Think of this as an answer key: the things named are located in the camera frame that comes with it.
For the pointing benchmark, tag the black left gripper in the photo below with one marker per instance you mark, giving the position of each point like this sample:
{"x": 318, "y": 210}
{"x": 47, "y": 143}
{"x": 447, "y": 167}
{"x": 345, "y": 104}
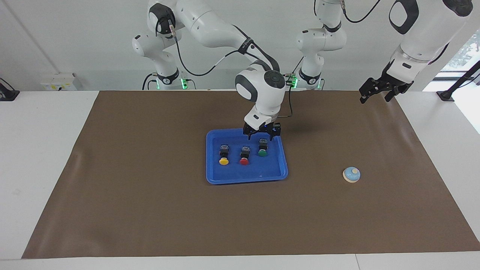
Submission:
{"x": 390, "y": 85}

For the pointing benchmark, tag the yellow push button switch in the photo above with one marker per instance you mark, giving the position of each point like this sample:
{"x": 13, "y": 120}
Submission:
{"x": 224, "y": 161}

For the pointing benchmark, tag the brown table mat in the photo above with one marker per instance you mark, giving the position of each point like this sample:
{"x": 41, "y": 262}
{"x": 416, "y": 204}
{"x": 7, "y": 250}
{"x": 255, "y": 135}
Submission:
{"x": 150, "y": 206}

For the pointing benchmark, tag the light blue desk bell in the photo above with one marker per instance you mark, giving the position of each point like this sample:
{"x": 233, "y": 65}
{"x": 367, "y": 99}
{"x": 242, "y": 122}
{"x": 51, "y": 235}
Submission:
{"x": 351, "y": 174}

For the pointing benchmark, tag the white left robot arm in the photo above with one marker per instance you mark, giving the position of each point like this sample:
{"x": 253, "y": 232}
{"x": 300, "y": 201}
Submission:
{"x": 318, "y": 41}

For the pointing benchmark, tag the black stand with flat base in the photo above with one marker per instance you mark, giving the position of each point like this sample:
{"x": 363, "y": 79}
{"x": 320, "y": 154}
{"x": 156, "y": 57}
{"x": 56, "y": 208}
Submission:
{"x": 9, "y": 95}

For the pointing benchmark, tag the white wall socket box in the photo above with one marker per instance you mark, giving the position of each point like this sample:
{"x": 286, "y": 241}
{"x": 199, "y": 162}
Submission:
{"x": 56, "y": 84}

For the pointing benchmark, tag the green push button switch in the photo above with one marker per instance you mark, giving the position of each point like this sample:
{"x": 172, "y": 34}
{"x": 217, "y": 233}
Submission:
{"x": 262, "y": 152}

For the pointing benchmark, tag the window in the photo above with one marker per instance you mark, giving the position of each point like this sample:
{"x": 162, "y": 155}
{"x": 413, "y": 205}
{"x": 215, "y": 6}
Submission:
{"x": 465, "y": 52}

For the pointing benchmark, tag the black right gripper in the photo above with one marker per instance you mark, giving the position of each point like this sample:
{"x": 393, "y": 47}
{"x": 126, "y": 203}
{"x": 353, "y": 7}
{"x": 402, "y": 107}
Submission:
{"x": 272, "y": 126}

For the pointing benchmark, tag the red push button switch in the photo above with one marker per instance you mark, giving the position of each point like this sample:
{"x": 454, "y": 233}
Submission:
{"x": 244, "y": 161}

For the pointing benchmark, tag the blue plastic tray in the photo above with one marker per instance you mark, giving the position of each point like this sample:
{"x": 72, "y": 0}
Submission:
{"x": 243, "y": 174}

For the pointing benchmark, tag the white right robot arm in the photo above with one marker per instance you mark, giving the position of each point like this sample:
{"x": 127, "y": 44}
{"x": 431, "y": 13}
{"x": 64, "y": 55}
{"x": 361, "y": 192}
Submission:
{"x": 210, "y": 22}

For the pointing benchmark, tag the black stand with slanted pole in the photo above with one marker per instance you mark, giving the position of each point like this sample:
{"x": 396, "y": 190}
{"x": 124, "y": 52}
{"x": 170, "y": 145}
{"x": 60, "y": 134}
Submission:
{"x": 446, "y": 95}

